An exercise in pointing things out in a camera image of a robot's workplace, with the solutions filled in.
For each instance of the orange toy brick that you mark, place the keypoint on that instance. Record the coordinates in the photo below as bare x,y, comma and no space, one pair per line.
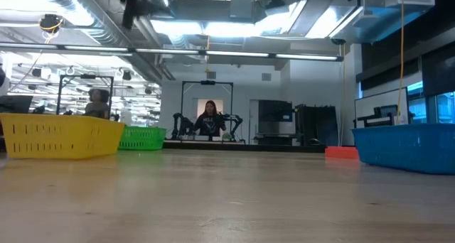
341,152

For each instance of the yellow plastic basket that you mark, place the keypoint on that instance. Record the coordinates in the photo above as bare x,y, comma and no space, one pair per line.
60,136

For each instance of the blue plastic basket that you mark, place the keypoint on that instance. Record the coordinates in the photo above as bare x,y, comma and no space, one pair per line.
409,147

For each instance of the person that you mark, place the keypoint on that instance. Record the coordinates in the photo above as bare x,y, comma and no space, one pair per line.
96,108
209,124

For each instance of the black cabinet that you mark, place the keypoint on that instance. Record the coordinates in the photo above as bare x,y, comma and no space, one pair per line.
274,111

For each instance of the background robot station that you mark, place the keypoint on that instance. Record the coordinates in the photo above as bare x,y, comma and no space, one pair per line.
181,124

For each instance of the long led light bar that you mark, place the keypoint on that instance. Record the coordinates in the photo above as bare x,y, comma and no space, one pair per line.
234,53

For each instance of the green plastic basket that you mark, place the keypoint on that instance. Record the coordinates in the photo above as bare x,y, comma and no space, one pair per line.
142,138

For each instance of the black folded panels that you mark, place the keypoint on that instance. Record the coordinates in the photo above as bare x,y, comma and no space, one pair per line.
316,125

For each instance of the whiteboard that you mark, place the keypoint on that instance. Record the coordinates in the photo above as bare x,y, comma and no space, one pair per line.
369,104

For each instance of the black cart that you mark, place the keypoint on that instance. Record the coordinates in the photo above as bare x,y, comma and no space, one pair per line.
385,112

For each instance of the dark computer monitor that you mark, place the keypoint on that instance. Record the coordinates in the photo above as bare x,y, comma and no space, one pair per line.
16,103

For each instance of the black gantry frame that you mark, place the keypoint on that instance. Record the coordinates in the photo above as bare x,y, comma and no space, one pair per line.
207,82
87,76

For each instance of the black aluminium table frame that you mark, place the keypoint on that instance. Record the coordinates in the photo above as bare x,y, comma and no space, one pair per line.
249,148

